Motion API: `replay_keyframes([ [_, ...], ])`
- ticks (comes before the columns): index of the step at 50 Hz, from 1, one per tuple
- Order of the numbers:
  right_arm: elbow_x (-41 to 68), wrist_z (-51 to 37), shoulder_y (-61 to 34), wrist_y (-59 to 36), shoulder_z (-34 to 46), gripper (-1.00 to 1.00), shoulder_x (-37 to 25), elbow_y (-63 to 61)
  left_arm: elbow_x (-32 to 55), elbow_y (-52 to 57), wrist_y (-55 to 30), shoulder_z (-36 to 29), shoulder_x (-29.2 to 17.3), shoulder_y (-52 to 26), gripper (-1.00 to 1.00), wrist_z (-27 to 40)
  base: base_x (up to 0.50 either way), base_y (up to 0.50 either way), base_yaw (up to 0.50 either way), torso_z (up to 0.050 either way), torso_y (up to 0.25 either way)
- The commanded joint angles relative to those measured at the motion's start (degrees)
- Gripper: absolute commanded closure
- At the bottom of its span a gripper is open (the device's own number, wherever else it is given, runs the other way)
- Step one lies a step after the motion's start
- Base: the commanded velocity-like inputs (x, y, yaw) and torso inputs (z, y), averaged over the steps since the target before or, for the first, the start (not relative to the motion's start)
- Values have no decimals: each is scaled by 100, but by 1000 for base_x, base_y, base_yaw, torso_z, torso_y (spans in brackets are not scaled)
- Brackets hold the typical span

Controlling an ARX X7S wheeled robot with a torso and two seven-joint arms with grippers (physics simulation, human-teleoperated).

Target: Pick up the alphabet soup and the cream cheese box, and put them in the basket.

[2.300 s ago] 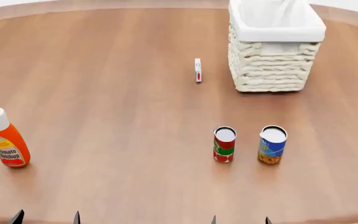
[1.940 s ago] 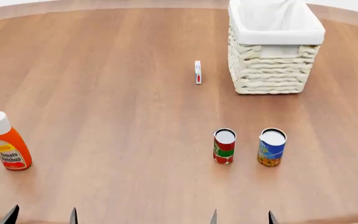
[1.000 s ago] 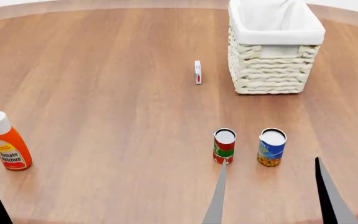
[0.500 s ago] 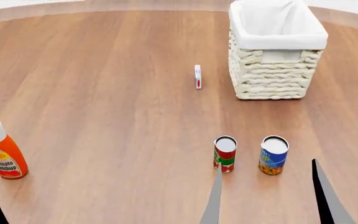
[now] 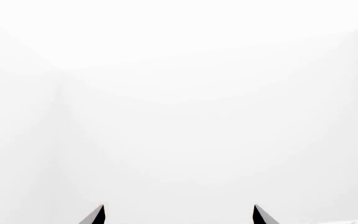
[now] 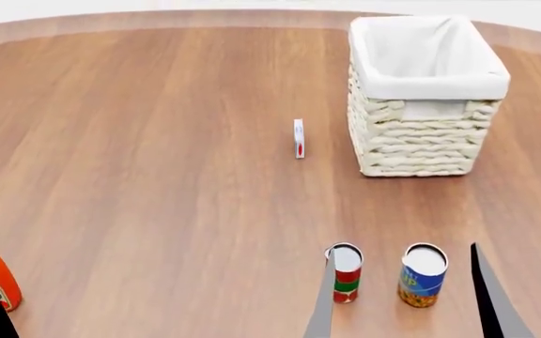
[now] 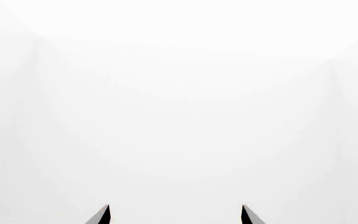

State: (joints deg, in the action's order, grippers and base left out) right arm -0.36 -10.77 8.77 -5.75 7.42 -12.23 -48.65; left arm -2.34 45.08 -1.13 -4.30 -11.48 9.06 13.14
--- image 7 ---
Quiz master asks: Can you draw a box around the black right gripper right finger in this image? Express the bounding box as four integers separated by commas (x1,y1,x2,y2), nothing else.
241,203,267,224

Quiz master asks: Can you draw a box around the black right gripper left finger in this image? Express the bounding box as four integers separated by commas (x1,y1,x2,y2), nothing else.
84,203,111,224

